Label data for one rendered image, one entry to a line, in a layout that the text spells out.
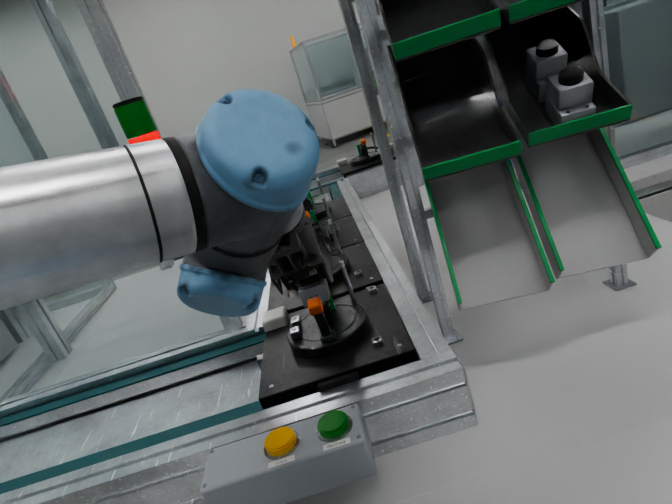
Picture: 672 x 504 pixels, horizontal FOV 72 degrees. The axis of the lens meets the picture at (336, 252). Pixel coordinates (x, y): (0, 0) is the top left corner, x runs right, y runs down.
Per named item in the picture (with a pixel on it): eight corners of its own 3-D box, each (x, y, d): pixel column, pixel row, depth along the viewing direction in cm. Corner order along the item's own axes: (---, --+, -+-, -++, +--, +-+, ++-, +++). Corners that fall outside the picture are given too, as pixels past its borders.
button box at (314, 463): (378, 475, 58) (364, 437, 55) (217, 526, 58) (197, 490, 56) (369, 435, 64) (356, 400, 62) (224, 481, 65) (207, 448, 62)
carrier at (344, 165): (400, 160, 193) (392, 130, 188) (344, 178, 193) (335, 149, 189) (388, 152, 215) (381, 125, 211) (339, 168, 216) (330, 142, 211)
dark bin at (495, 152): (522, 155, 62) (520, 108, 57) (425, 182, 64) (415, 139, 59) (468, 62, 81) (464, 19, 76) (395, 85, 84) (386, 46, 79)
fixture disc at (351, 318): (376, 341, 72) (373, 330, 71) (290, 369, 72) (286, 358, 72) (363, 301, 85) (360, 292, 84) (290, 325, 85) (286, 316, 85)
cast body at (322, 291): (331, 299, 73) (317, 260, 71) (304, 308, 73) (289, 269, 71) (327, 279, 81) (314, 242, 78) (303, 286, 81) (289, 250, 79)
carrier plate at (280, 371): (419, 360, 68) (415, 347, 67) (262, 410, 68) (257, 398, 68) (387, 291, 90) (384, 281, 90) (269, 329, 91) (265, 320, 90)
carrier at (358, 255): (385, 288, 92) (368, 230, 87) (269, 325, 92) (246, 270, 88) (366, 248, 114) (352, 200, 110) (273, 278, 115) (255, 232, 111)
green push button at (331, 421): (353, 439, 57) (348, 426, 57) (322, 448, 57) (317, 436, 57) (349, 417, 61) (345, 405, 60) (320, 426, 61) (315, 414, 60)
